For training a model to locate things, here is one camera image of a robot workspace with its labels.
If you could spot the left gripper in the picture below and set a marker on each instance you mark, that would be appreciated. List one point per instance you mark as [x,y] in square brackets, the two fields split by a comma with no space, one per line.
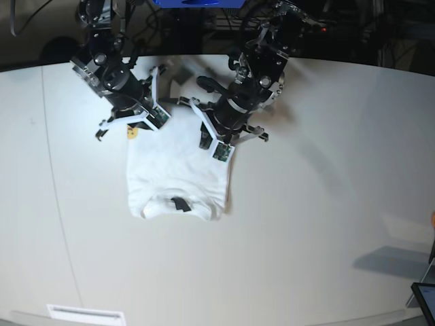
[229,117]

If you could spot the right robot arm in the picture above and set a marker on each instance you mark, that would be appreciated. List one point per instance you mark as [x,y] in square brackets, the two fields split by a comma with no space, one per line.
[106,60]

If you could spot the blue box at top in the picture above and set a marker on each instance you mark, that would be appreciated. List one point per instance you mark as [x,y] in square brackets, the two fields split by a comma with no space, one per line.
[166,4]

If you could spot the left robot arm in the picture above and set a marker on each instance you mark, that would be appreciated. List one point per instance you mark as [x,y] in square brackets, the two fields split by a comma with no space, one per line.
[268,35]

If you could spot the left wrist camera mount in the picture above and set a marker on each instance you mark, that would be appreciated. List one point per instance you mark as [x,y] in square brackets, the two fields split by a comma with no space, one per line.
[219,141]

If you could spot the dark tablet device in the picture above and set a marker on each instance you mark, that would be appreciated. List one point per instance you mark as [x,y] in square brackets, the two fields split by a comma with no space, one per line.
[424,294]

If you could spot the white printed T-shirt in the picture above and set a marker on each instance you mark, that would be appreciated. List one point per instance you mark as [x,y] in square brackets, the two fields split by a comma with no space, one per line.
[168,173]

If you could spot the white label on table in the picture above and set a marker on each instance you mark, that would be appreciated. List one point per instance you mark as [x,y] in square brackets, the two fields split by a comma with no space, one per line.
[86,316]

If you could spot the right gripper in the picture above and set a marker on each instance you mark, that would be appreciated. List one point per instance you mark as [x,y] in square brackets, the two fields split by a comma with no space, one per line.
[127,94]

